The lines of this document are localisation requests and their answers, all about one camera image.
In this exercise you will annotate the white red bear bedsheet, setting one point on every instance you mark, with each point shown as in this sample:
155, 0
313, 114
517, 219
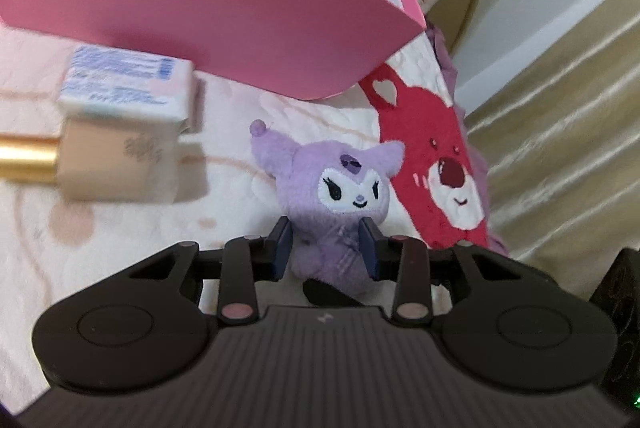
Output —
51, 249

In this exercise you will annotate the beige bottle with gold cap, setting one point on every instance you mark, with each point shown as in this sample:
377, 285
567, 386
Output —
98, 160

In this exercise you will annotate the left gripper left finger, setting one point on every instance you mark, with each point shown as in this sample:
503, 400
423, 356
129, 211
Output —
278, 246

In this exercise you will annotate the golden satin blanket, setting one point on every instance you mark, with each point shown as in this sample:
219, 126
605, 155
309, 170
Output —
562, 147

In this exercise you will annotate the purple Kuromi plush toy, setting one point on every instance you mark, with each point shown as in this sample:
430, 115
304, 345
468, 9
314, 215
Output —
325, 188

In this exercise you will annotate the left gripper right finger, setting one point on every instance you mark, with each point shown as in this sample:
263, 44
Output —
372, 247

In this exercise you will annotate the white and blue carton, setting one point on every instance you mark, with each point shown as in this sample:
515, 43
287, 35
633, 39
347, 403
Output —
128, 84

